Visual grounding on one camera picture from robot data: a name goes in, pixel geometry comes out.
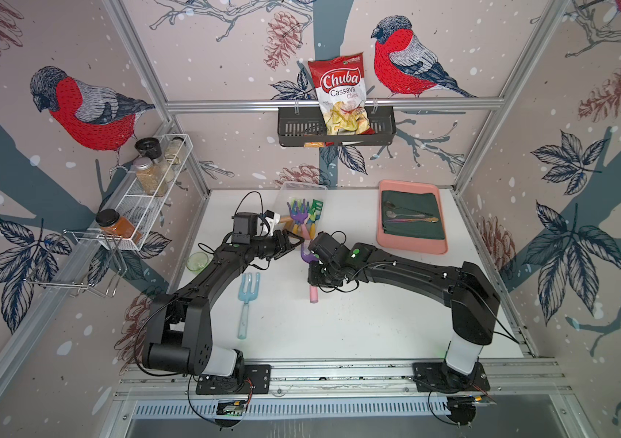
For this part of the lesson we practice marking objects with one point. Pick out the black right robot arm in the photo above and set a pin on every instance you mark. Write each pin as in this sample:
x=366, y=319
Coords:
x=473, y=301

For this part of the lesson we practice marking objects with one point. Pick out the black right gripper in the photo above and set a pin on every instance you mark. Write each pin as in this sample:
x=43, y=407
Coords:
x=311, y=277

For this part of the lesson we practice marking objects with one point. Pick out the pale spice jar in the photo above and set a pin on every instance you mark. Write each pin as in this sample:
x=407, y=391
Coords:
x=175, y=150

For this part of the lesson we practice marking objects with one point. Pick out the black lid spice jar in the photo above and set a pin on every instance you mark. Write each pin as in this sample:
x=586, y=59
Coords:
x=150, y=148

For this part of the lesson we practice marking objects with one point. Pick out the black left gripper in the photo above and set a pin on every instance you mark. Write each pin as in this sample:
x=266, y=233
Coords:
x=287, y=245

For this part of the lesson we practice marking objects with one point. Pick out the black wire basket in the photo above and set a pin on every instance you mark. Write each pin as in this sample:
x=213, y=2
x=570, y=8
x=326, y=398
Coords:
x=299, y=127

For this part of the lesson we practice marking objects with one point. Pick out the silver lid spice jar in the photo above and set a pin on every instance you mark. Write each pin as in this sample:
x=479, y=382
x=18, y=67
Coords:
x=150, y=177

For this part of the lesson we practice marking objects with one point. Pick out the clear plastic storage box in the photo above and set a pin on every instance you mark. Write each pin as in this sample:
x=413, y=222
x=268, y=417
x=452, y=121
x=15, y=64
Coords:
x=290, y=191

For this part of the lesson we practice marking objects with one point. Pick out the aluminium frame post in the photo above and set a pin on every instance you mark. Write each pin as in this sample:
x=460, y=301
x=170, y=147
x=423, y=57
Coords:
x=126, y=30

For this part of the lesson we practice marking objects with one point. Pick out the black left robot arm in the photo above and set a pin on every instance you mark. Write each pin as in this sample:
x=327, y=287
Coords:
x=177, y=337

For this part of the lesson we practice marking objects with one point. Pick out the green transparent cup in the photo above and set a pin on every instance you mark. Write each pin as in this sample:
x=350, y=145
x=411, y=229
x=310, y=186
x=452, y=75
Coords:
x=197, y=262

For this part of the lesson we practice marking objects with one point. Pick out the red chips bag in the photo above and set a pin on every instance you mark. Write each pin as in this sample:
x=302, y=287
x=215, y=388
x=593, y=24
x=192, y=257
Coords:
x=340, y=88

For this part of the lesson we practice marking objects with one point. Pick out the white wire shelf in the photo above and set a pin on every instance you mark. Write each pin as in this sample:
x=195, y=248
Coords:
x=144, y=211

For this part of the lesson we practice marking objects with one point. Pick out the metal spoon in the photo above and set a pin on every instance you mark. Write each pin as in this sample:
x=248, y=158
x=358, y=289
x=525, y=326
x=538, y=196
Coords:
x=394, y=211

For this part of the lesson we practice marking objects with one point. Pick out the orange spice jar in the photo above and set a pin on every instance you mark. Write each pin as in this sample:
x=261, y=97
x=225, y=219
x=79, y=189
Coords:
x=112, y=222

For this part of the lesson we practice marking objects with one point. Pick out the purple rake pink handle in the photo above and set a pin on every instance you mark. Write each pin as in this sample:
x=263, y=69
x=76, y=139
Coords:
x=311, y=260
x=299, y=213

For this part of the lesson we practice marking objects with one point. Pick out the iridescent spoon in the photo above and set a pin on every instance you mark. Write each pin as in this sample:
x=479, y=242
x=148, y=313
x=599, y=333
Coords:
x=408, y=219

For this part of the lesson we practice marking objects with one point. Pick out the green rake wooden handle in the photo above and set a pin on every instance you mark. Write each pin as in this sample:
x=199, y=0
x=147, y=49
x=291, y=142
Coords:
x=315, y=215

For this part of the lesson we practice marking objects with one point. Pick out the light blue rake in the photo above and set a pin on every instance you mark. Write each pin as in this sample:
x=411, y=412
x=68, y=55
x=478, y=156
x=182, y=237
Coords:
x=248, y=292

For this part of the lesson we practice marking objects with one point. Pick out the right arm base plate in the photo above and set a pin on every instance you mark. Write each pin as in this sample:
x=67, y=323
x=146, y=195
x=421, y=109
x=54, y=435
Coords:
x=436, y=376

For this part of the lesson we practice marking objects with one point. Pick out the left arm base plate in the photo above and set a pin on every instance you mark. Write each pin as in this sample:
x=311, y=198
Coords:
x=254, y=379

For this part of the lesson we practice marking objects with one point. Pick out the dark green cloth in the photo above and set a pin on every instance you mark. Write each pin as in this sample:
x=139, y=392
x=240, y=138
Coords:
x=425, y=202

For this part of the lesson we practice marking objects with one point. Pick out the pink tray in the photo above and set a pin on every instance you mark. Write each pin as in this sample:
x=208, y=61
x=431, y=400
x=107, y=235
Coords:
x=433, y=247

